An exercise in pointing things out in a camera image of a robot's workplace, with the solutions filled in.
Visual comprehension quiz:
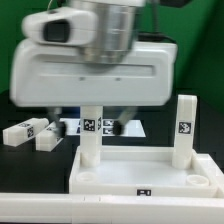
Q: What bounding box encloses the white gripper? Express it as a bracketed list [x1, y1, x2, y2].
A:
[10, 39, 177, 138]

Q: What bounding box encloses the white desk top tray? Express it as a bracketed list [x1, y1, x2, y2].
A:
[69, 146, 224, 199]

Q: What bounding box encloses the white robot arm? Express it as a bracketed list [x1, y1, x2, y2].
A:
[10, 0, 177, 135]

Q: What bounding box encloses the paper sheet with markers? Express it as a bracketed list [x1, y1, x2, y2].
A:
[61, 118, 145, 137]

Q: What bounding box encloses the white front fence bar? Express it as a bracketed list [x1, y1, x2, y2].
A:
[0, 193, 224, 224]

